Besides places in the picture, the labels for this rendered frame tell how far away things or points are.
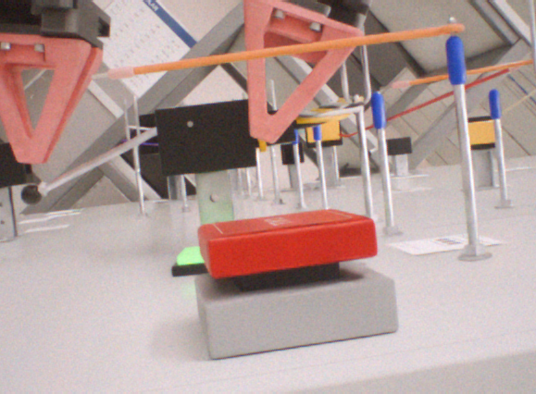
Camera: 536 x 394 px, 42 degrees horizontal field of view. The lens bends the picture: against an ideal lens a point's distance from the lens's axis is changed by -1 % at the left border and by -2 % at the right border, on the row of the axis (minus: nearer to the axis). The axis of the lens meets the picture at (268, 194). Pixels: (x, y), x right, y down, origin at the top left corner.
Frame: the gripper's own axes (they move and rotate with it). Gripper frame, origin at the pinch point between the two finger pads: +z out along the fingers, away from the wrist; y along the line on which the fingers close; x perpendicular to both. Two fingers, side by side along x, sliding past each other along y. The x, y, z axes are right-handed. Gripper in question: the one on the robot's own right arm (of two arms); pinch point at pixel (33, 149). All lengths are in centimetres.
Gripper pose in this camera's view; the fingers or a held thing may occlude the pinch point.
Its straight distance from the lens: 45.7
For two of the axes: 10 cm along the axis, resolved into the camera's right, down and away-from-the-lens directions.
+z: -0.7, 10.0, 0.5
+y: 0.0, -0.5, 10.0
